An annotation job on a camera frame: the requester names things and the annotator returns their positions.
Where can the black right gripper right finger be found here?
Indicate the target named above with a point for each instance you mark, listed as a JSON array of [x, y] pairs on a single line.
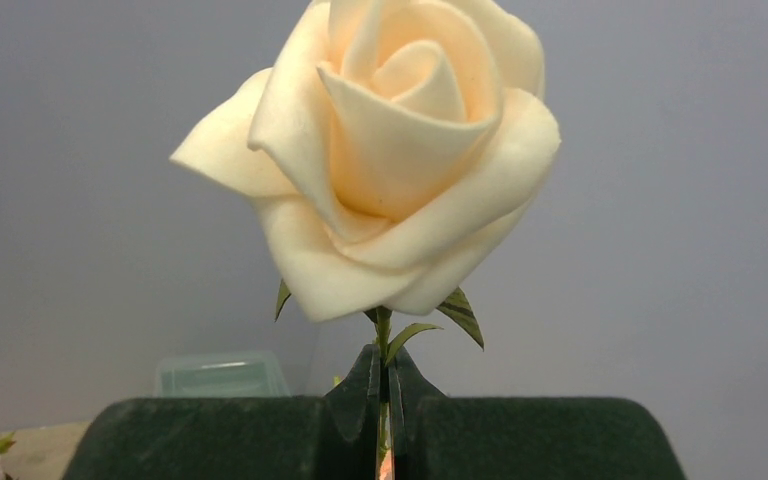
[[441, 437]]

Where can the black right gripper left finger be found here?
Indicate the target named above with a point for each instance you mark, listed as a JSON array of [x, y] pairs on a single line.
[[299, 437]]

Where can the cream foam rose stem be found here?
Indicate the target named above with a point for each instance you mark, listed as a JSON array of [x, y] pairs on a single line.
[[387, 151]]

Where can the clear plastic storage box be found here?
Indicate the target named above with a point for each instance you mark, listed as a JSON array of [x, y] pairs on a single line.
[[251, 373]]

